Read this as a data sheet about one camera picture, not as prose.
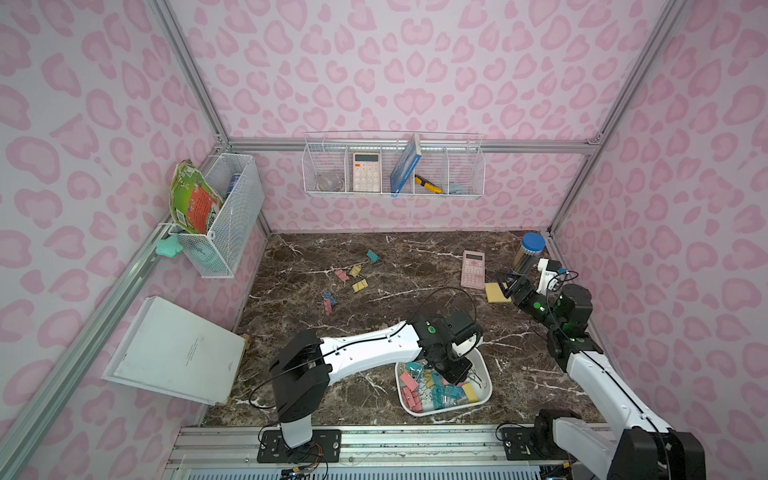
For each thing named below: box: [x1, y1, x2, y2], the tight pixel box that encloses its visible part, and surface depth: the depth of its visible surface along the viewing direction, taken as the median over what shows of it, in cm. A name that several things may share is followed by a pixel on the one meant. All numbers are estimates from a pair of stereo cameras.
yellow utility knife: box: [414, 174, 444, 194], surface depth 100 cm
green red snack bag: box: [169, 159, 223, 235], surface depth 73 cm
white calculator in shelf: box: [352, 152, 381, 192], surface depth 97 cm
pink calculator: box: [461, 250, 485, 290], surface depth 109 cm
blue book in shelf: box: [390, 133, 422, 197], surface depth 90 cm
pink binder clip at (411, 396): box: [400, 372, 423, 413], surface depth 80 cm
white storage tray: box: [395, 349, 493, 417], surface depth 80 cm
